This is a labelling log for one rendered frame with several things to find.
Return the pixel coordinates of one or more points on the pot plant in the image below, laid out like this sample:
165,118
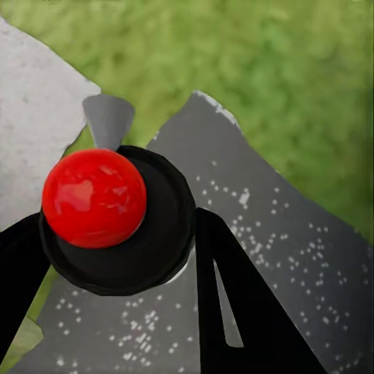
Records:
28,336

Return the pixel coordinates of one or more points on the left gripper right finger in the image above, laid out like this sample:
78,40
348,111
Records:
272,343

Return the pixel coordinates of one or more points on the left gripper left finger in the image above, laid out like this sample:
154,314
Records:
23,266

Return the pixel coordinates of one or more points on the insectifuge atomizer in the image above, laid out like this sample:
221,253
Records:
116,220

